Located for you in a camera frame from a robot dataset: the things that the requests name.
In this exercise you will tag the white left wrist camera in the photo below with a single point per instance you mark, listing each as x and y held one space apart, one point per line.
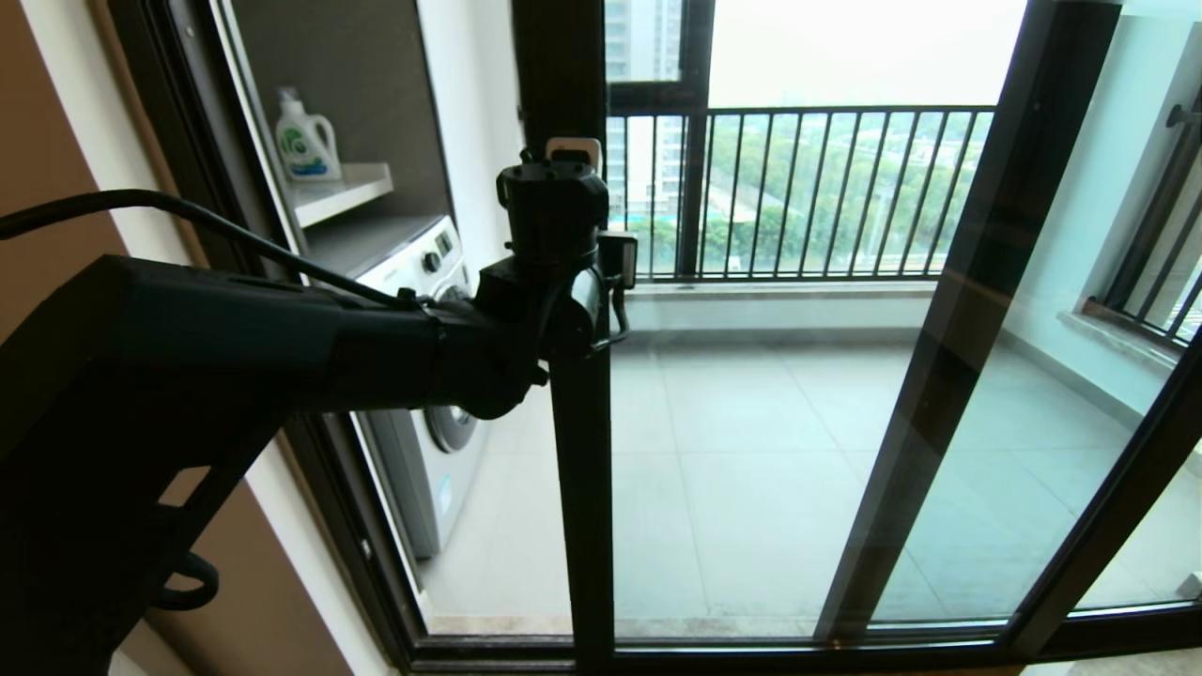
573 150

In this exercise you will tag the white laundry detergent bottle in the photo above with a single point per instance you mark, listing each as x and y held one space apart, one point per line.
308 148

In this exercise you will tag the grey stone window sill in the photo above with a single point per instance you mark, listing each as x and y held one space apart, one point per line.
1127 345
779 289

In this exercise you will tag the black window frame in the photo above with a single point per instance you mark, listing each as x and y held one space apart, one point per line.
693 188

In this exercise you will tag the black framed fixed glass panel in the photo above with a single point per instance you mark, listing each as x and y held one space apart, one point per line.
972 310

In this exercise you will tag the white front-load washing machine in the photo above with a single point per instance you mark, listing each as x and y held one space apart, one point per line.
427 469

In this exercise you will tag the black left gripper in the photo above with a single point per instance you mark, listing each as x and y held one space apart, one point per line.
577 310

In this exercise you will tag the white wall shelf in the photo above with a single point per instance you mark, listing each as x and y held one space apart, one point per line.
343 191

